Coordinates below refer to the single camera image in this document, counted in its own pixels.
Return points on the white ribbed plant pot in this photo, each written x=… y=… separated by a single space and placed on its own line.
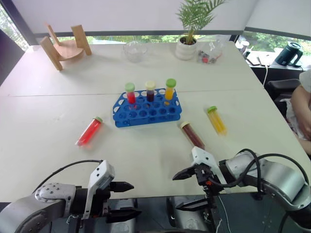
x=185 y=51

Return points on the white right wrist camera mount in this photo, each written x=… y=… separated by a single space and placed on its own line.
x=202 y=157

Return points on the yellow tube green cap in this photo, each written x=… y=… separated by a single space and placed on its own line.
x=217 y=121

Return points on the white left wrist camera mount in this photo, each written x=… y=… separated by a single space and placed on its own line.
x=103 y=172

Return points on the dark purple tube cream cap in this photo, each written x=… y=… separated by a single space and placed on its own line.
x=150 y=93

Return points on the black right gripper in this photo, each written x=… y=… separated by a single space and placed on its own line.
x=202 y=176

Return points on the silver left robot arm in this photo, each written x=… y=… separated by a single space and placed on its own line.
x=36 y=208

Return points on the dark green kettle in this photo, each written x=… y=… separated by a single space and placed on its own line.
x=289 y=54

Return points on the wooden stand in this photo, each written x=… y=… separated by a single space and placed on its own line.
x=68 y=49

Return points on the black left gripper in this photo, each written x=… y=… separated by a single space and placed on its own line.
x=99 y=201

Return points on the clear bag of small parts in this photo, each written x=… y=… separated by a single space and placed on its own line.
x=210 y=54

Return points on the blue test tube rack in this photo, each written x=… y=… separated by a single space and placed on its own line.
x=150 y=114

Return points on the dark brown tube cream cap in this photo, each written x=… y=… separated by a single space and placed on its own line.
x=193 y=136

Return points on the dark notebooks stack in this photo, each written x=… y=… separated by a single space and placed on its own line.
x=256 y=58

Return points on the clear glass bowl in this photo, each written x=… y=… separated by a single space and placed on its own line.
x=135 y=52

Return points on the red tube green cap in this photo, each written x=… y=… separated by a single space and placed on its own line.
x=90 y=132
x=131 y=95

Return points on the orange tube green cap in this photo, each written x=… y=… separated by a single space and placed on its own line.
x=169 y=91

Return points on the seated person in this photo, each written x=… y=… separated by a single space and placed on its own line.
x=301 y=106

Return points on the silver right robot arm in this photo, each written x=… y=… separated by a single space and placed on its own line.
x=277 y=177

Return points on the green palm plant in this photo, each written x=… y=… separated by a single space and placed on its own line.
x=194 y=14

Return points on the black chair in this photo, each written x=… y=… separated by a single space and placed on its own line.
x=279 y=88

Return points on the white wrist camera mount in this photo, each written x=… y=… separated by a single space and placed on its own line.
x=103 y=172
x=202 y=157

